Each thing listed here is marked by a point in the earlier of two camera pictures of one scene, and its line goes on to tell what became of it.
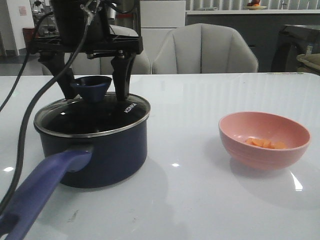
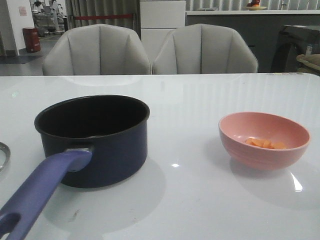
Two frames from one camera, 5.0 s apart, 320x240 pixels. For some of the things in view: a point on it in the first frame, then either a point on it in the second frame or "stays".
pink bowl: [263, 141] stays
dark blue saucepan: [95, 140] stays
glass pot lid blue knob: [92, 88] to [5, 155]
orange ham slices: [266, 143] stays
